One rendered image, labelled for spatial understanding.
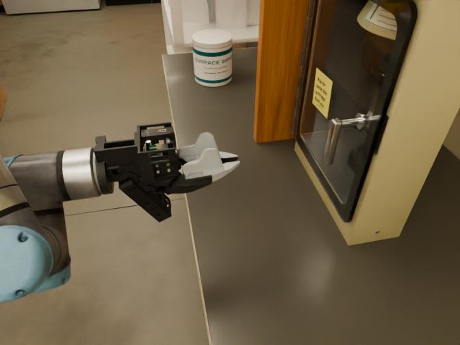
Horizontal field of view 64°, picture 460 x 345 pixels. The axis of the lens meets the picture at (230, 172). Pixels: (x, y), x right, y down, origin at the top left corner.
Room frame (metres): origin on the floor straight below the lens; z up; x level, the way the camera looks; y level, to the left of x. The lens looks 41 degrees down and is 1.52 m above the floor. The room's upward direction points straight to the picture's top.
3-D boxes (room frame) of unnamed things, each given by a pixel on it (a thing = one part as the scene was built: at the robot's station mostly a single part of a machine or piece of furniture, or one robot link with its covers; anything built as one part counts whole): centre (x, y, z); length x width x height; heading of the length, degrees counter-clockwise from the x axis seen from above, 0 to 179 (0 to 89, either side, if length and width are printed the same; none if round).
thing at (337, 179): (0.61, -0.19, 1.19); 0.30 x 0.01 x 0.40; 11
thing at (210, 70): (1.18, 0.06, 1.02); 0.13 x 0.13 x 0.15
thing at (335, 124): (0.50, -0.19, 1.17); 0.05 x 0.03 x 0.10; 102
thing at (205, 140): (0.47, 0.04, 1.17); 0.09 x 0.03 x 0.06; 104
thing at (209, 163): (0.43, 0.03, 1.17); 0.09 x 0.03 x 0.06; 100
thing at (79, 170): (0.42, 0.21, 1.17); 0.08 x 0.05 x 0.08; 12
